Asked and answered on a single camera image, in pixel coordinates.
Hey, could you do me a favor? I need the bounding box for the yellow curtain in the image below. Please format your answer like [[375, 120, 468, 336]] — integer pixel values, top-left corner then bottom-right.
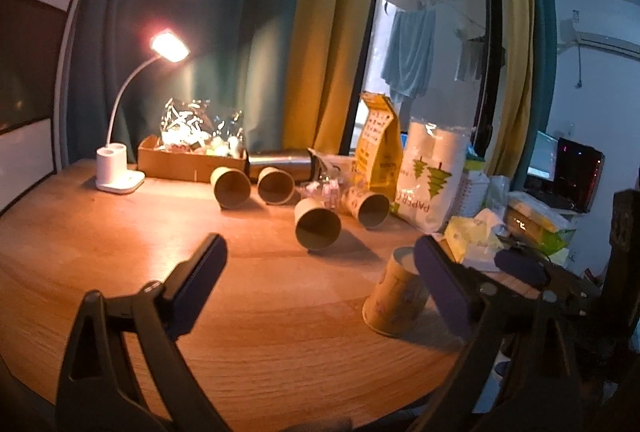
[[282, 0, 388, 155], [492, 0, 536, 175]]

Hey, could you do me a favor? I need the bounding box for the black computer case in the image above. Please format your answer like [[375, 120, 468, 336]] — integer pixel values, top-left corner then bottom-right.
[[551, 137, 606, 214]]

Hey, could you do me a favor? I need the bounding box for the computer monitor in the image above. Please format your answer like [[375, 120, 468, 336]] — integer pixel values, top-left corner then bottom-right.
[[526, 129, 559, 184]]

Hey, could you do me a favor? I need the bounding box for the grey hanging garment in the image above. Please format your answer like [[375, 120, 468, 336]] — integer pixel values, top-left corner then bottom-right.
[[454, 37, 485, 84]]

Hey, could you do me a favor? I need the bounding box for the white paper towel pack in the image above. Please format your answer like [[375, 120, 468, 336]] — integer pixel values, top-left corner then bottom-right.
[[391, 115, 474, 234]]

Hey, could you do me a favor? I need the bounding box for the blue hanging garment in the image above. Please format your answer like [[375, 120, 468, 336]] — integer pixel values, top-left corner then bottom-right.
[[381, 6, 437, 104]]

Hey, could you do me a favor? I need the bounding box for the white air conditioner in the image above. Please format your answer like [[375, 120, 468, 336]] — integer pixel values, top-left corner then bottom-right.
[[570, 29, 640, 60]]

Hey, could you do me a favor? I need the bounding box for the white desk lamp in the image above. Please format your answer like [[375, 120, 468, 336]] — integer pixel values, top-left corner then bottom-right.
[[96, 30, 191, 194]]

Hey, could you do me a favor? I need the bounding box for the cardboard box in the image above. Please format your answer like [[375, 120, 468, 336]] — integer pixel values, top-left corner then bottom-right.
[[137, 135, 250, 185]]

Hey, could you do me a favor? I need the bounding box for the white plastic basket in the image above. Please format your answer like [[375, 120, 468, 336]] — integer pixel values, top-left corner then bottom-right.
[[461, 171, 494, 219]]

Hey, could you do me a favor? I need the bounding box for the yellow paper bag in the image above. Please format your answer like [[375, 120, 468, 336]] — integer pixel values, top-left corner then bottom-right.
[[354, 92, 404, 204]]

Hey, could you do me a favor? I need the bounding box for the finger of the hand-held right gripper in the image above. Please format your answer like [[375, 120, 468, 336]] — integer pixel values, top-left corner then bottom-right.
[[494, 248, 603, 313]]

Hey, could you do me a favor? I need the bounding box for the printed paper cup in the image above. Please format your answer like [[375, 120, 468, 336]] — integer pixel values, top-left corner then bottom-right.
[[362, 246, 432, 339], [344, 185, 391, 228]]

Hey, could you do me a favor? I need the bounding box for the clear plastic snack bag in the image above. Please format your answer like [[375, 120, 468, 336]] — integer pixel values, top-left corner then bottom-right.
[[159, 97, 246, 158]]

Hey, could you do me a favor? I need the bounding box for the crumpled tissue pack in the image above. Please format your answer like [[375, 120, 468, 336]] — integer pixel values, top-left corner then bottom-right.
[[443, 207, 508, 274]]

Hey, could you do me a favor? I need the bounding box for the plain paper cup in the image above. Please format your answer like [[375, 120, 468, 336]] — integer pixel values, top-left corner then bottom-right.
[[257, 166, 296, 206], [210, 166, 252, 211], [293, 197, 343, 256]]

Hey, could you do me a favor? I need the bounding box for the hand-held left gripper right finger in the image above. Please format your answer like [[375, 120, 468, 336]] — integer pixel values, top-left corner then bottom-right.
[[405, 236, 583, 432]]

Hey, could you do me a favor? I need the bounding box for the teal curtain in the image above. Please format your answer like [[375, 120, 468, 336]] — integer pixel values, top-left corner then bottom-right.
[[65, 0, 313, 165], [522, 0, 558, 148]]

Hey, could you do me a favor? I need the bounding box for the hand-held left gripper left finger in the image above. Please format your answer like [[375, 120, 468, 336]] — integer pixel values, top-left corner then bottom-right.
[[55, 233, 232, 432]]

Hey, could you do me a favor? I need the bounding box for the clear plastic wrapper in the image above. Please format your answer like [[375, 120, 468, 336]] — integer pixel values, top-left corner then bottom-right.
[[301, 151, 362, 213]]

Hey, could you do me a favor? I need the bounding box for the dark wooden chair post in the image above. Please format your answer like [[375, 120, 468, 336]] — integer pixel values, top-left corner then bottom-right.
[[605, 189, 640, 353]]

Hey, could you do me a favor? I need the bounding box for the green and white package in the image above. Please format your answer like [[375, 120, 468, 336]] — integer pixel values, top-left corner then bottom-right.
[[504, 191, 577, 263]]

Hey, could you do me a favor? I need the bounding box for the stainless steel thermos bottle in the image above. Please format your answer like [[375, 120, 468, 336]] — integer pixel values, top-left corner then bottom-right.
[[248, 149, 322, 184]]

